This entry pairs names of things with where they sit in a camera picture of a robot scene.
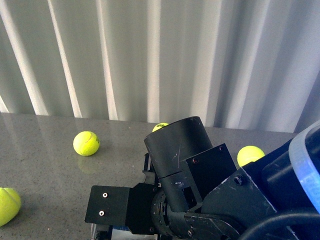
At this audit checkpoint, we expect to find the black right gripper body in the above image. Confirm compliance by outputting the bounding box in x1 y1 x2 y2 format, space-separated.
85 153 160 240

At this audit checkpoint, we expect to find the clear plastic tennis ball can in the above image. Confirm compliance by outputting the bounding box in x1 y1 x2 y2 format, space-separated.
90 223 159 240

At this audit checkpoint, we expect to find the far Wilson 3 tennis ball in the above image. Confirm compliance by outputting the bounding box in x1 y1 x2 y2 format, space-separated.
152 122 169 132

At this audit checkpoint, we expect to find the plain seam tennis ball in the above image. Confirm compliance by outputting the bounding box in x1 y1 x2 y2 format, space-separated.
73 131 100 157

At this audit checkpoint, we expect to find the plain right tennis ball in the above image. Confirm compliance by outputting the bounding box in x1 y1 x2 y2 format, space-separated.
237 145 265 167

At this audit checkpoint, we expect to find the near-left Wilson tennis ball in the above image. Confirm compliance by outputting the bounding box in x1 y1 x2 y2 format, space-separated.
0 187 21 227

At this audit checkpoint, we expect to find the white pleated curtain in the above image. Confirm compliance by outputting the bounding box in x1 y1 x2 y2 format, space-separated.
0 0 320 133

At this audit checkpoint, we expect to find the black camera cable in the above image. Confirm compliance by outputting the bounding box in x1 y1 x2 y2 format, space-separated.
238 212 320 240

